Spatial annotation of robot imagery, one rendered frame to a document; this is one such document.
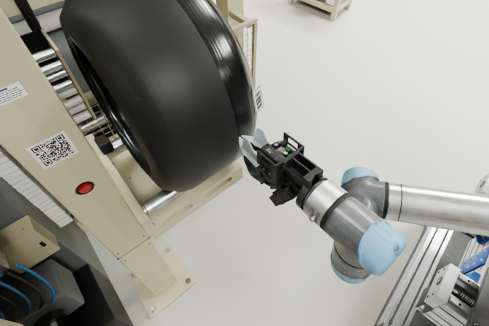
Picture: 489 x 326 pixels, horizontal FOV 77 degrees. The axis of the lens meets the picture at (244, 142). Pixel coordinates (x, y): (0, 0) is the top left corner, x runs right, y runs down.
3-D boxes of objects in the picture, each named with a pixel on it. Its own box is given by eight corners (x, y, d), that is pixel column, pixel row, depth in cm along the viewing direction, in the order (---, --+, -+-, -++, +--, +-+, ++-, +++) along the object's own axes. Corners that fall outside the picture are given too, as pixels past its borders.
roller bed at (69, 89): (41, 145, 106) (-16, 77, 82) (29, 120, 113) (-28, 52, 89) (97, 118, 114) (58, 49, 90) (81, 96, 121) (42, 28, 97)
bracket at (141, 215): (148, 238, 91) (140, 224, 83) (94, 153, 110) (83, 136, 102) (158, 231, 92) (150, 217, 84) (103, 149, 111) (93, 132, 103)
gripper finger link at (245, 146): (239, 121, 63) (268, 145, 58) (241, 140, 68) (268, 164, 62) (226, 128, 62) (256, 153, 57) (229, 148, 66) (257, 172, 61)
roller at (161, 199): (146, 217, 88) (137, 204, 89) (146, 218, 92) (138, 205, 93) (240, 155, 102) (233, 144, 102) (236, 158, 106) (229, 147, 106)
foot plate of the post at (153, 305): (151, 319, 152) (150, 318, 150) (126, 275, 165) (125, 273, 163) (196, 282, 163) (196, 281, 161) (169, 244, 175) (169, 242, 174)
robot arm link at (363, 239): (372, 287, 47) (383, 269, 41) (317, 237, 53) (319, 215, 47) (402, 253, 50) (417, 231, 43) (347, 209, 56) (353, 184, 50)
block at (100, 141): (104, 156, 97) (98, 147, 94) (98, 147, 100) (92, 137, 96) (116, 150, 99) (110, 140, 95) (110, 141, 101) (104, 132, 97)
